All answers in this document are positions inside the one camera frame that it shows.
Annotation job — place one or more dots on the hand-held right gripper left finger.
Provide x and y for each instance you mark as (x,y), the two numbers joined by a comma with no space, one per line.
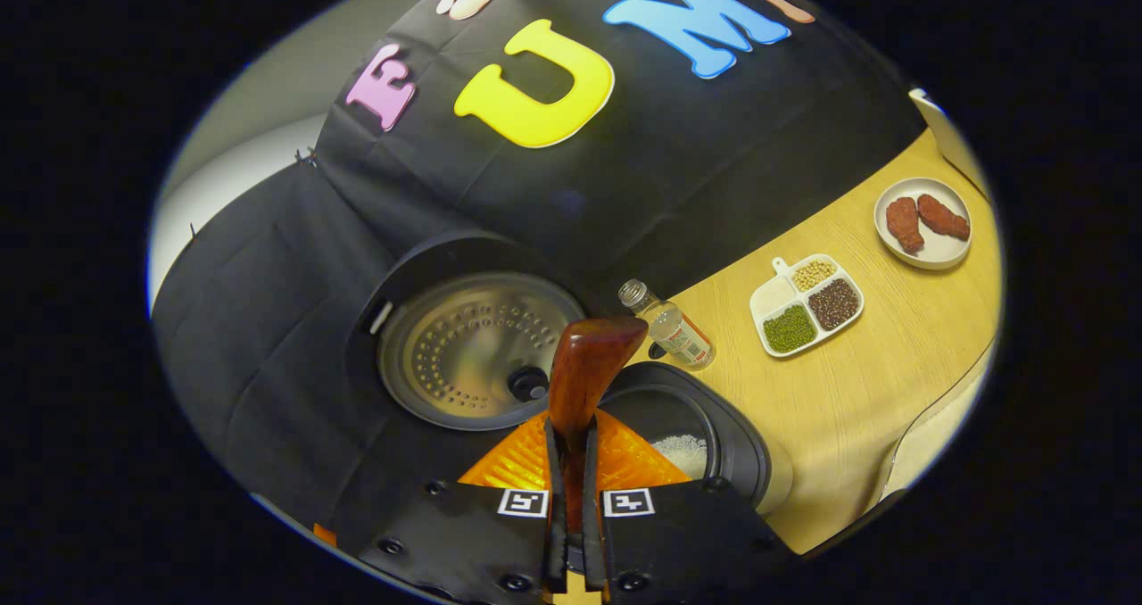
(553,498)

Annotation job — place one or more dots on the white rice pile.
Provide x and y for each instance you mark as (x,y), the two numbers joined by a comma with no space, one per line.
(937,435)
(682,453)

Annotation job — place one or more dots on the dark grey rice cooker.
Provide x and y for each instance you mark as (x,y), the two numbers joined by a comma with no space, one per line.
(464,355)

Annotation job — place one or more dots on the white round plate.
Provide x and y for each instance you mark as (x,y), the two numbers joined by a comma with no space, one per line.
(946,255)

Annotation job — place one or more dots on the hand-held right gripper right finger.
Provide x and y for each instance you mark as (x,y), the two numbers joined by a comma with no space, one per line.
(591,516)

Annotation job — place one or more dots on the brown wooden spoon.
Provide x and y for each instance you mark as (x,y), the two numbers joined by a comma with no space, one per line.
(584,364)

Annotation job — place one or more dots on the small clear glass bottle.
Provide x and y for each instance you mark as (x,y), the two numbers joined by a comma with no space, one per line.
(678,333)

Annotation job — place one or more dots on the white divided bean dish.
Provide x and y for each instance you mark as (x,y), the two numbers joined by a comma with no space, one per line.
(807,306)

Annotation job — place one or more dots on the red-brown meat piece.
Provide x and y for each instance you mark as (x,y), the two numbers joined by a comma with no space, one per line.
(904,223)
(944,217)

